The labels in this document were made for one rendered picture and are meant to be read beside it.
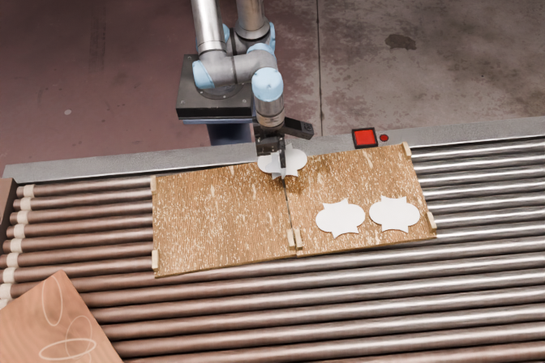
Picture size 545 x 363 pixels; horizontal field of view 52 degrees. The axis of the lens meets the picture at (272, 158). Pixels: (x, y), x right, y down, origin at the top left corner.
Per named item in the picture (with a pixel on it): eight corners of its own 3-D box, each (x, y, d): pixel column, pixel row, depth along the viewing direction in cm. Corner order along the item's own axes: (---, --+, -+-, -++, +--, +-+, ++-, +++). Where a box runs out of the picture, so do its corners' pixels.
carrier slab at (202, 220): (152, 180, 181) (151, 177, 179) (277, 161, 183) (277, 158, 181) (155, 279, 159) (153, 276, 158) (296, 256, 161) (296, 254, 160)
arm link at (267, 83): (279, 61, 141) (285, 85, 135) (281, 91, 149) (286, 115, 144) (248, 66, 140) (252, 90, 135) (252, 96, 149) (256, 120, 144)
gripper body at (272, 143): (254, 138, 162) (251, 110, 152) (284, 134, 162) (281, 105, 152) (257, 159, 157) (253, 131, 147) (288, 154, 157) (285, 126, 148)
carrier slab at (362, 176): (281, 162, 182) (281, 159, 181) (405, 146, 184) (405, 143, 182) (297, 258, 161) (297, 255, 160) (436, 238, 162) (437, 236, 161)
